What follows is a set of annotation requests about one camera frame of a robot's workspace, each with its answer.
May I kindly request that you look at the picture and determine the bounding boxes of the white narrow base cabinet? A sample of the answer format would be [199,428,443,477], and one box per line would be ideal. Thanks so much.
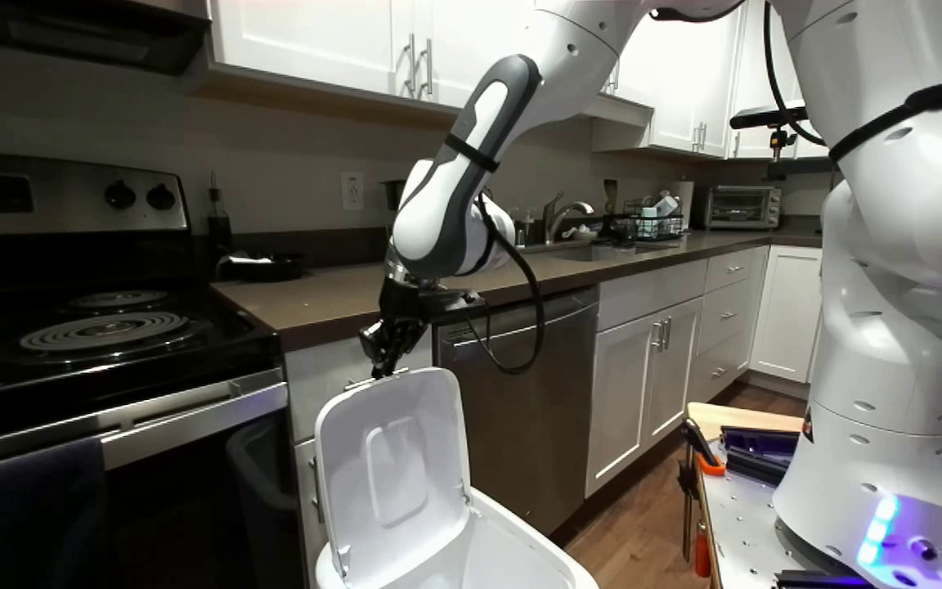
[282,317,439,576]

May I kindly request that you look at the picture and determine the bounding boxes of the silver toaster oven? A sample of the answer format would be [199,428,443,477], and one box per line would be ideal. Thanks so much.
[699,179,788,234]

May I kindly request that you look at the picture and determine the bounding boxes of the dark hanging towel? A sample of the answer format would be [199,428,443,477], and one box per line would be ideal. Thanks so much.
[0,435,114,589]

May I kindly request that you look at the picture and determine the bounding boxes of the white trash can body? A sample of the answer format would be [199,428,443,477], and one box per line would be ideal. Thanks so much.
[310,487,603,589]

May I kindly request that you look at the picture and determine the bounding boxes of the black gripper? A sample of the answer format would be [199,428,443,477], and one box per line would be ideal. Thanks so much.
[355,258,462,382]

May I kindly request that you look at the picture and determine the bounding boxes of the white trash can lid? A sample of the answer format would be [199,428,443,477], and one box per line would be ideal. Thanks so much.
[310,364,474,584]

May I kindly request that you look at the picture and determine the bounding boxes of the white corner upper cabinets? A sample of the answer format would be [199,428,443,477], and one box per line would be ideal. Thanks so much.
[590,0,833,165]

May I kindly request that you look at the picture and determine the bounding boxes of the black electric stove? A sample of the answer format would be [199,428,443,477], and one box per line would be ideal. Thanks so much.
[0,148,290,589]

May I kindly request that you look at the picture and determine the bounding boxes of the black pan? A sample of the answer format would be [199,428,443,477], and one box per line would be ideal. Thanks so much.
[211,250,307,285]

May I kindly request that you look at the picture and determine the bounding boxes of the wooden board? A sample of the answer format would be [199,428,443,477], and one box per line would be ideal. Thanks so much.
[685,399,809,444]

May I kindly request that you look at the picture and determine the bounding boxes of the stainless steel dishwasher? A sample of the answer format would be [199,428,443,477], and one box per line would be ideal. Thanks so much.
[432,285,603,536]

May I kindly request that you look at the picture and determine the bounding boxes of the dark range hood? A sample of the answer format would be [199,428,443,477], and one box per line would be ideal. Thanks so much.
[0,0,211,79]

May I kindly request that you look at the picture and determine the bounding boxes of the dish rack with items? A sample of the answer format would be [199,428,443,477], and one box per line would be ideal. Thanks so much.
[632,188,693,241]

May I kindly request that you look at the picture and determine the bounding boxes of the brown countertop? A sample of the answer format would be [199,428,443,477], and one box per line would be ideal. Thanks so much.
[206,219,831,355]

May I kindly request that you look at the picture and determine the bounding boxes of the white end base cabinet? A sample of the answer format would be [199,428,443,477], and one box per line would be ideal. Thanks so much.
[748,241,827,385]

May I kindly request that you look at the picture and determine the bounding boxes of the black bar camera on stand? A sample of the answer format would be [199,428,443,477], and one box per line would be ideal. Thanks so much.
[726,103,813,165]

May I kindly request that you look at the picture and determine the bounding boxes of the metal robot table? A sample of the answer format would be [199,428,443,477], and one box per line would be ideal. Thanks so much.
[690,435,890,589]

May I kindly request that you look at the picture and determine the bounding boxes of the chrome kitchen faucet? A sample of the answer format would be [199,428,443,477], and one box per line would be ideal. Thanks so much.
[532,193,603,250]

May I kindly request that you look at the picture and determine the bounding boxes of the dark bottle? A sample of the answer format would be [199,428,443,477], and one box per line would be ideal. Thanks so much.
[203,179,237,270]

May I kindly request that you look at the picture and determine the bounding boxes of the orange black clamp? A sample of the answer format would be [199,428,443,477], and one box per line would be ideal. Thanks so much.
[678,415,730,584]

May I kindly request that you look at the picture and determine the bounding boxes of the white upper cabinet with handles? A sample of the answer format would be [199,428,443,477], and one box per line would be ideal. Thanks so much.
[206,0,546,129]

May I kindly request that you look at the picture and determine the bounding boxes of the white lower cabinet run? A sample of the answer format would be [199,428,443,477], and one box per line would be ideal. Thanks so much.
[581,241,774,502]

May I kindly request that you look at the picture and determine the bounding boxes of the white wall outlet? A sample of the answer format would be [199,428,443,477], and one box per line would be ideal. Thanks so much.
[336,166,370,213]

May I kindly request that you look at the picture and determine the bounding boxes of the dark purple box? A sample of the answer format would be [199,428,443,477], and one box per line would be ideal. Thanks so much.
[716,423,803,487]

